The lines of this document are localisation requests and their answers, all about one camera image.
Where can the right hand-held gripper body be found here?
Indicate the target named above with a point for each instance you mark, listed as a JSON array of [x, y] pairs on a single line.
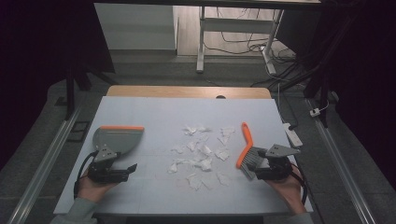
[[277, 165]]

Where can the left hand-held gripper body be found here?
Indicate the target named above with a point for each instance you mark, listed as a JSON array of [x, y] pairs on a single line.
[[104, 172]]

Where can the orange brush with grey bristles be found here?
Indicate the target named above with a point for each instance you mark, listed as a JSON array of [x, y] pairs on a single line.
[[247, 149]]

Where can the grey dustpan with orange edge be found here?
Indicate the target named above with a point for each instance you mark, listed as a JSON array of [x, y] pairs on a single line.
[[120, 140]]

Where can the pile of white paper scraps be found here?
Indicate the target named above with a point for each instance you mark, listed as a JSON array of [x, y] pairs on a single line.
[[202, 154]]

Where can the person's left hand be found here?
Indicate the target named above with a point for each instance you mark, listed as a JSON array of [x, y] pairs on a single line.
[[93, 188]]

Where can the person's right hand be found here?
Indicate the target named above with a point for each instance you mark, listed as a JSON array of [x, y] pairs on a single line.
[[289, 191]]

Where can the white power strip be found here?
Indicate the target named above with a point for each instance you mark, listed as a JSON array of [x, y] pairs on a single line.
[[292, 134]]

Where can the small white plug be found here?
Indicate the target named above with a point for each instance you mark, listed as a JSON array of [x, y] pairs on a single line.
[[315, 112]]

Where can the black stand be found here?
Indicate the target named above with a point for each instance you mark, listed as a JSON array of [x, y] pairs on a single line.
[[70, 93]]

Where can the wooden table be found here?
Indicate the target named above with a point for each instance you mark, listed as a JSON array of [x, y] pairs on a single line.
[[186, 91]]

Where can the white cabinet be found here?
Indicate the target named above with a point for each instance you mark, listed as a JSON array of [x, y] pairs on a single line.
[[135, 28]]

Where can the aluminium rail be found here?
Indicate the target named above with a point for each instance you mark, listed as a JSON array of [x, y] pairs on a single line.
[[43, 165], [342, 168]]

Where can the white metal desk frame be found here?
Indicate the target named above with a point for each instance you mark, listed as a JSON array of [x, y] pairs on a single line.
[[236, 25]]

